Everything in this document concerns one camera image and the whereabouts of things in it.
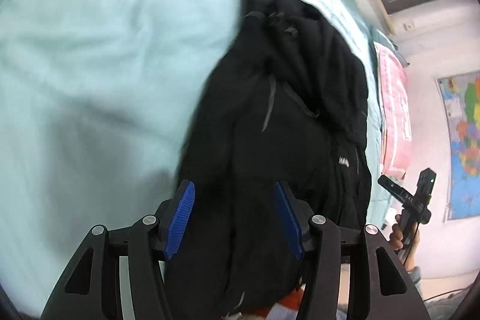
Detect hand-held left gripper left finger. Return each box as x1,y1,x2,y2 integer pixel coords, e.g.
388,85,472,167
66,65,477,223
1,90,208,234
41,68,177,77
40,180,196,320

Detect person's right hand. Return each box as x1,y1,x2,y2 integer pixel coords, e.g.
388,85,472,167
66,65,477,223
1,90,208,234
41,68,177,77
388,213,421,269

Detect orange cloth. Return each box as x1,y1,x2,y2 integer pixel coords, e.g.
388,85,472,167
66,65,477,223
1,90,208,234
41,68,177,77
272,289,313,320

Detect pink printed pillow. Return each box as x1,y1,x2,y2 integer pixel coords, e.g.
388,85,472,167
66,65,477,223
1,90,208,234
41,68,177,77
374,42,414,181

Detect white plastic object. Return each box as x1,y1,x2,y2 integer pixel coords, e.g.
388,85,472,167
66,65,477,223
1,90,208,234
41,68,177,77
382,207,399,231

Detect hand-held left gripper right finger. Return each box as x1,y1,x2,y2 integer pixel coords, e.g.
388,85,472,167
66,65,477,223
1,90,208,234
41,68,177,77
272,181,433,320

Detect teal pillow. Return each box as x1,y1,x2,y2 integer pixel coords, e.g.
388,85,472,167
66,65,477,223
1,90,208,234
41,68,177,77
368,28,410,66

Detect teal quilted blanket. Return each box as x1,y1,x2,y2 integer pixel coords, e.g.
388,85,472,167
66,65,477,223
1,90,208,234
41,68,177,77
0,0,392,320

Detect black hooded jacket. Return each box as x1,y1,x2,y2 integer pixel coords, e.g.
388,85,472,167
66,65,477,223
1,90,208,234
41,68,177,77
164,0,373,318

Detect colourful wall map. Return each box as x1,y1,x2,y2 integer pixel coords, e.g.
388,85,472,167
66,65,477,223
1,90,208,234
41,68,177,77
434,70,480,224

